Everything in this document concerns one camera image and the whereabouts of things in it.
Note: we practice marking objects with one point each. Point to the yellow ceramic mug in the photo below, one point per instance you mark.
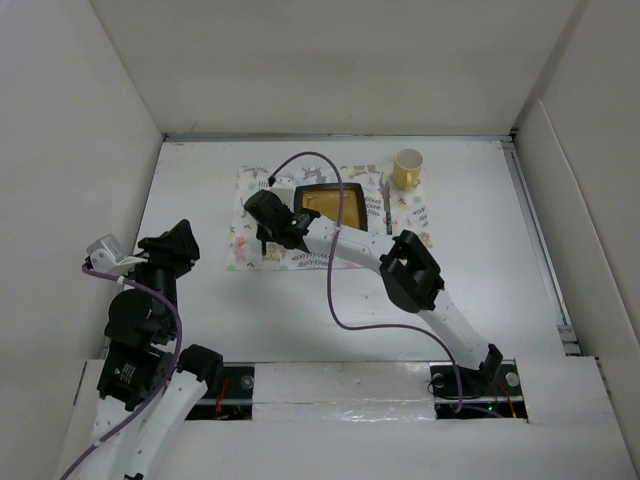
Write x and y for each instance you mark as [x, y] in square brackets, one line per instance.
[407, 168]

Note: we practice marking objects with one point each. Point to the knife with patterned handle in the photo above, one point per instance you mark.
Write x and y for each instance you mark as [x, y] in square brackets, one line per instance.
[387, 208]

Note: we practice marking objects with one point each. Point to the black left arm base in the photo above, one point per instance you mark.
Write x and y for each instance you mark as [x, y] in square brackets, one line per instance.
[232, 400]

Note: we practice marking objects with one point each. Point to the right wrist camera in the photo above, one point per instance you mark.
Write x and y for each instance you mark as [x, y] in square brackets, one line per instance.
[284, 188]

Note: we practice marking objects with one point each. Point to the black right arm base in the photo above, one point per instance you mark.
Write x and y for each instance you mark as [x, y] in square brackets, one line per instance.
[501, 398]

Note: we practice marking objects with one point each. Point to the floral patterned cloth placemat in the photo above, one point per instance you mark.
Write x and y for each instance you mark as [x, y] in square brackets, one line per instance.
[408, 209]

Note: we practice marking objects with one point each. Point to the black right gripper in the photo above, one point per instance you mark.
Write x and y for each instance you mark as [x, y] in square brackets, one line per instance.
[263, 233]

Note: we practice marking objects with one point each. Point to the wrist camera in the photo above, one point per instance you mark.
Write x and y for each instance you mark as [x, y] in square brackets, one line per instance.
[284, 188]
[105, 254]

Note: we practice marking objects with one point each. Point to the square black yellow plate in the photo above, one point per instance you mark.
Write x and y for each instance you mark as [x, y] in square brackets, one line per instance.
[325, 199]

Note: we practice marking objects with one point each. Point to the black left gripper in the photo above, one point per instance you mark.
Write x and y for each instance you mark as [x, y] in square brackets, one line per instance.
[176, 247]

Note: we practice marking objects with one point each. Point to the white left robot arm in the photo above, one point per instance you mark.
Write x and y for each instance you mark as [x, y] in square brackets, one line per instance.
[149, 381]

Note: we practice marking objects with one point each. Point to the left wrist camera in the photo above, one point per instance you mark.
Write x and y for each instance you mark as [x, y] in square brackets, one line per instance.
[105, 254]

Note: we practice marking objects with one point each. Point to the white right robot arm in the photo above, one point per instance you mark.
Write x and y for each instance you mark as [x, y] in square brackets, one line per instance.
[410, 274]

